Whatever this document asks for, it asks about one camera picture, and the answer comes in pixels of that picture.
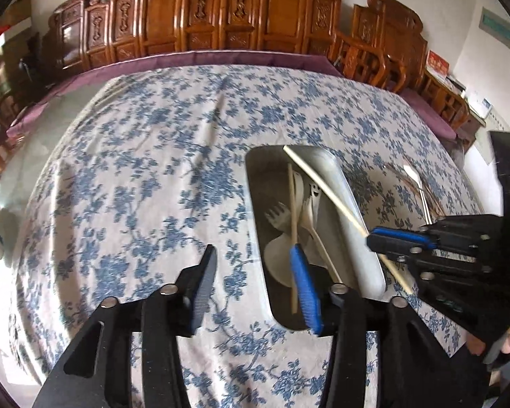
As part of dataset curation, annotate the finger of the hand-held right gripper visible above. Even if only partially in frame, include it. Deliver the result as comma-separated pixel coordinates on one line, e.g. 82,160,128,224
370,216,503,250
367,237,494,273

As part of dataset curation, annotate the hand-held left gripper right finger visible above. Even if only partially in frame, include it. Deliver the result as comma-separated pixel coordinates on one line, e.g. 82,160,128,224
289,244,465,408

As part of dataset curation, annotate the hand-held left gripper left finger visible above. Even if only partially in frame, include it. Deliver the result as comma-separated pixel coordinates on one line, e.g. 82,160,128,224
34,244,218,408

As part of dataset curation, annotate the metal spoon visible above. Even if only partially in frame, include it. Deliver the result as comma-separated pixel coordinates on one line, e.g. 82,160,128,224
291,169,307,222
264,232,320,288

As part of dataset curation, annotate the light wooden chopstick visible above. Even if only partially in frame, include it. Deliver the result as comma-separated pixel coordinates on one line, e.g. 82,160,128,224
286,162,299,316
282,145,414,295

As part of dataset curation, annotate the metal fork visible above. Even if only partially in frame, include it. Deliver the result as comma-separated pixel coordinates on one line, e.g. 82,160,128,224
302,178,343,285
263,203,297,239

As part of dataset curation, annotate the rectangular metal tray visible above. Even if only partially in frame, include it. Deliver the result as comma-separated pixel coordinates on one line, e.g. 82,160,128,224
244,144,386,333

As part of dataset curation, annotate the metal table knife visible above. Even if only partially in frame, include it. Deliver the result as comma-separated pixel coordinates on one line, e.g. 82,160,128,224
402,163,431,222

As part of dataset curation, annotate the purple armchair cushion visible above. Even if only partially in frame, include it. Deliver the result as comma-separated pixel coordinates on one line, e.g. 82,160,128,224
401,88,458,140

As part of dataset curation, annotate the blue floral tablecloth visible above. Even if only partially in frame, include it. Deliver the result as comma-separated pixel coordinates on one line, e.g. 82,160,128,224
7,64,499,408

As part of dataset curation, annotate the white telephone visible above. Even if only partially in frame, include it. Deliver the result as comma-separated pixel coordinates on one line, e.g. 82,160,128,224
472,96,494,120

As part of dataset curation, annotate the red card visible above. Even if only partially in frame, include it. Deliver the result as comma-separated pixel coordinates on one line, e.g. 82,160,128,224
425,50,450,78

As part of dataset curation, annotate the carved wooden armchair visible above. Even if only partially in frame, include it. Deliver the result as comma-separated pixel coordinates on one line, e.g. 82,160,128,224
330,0,471,129

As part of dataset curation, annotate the purple sofa cushion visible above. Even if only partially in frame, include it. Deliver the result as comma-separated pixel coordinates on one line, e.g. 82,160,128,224
5,50,346,137

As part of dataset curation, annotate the wooden dining chair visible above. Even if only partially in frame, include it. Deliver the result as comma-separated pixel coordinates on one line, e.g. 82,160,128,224
0,63,23,171

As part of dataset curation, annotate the long carved wooden sofa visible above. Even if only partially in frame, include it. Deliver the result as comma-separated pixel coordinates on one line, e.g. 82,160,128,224
47,0,346,72

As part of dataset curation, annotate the cardboard box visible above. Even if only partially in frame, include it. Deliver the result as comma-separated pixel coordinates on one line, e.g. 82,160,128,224
3,0,33,31

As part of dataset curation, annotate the green wall panel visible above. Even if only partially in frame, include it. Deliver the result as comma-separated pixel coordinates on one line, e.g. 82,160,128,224
480,7,510,52

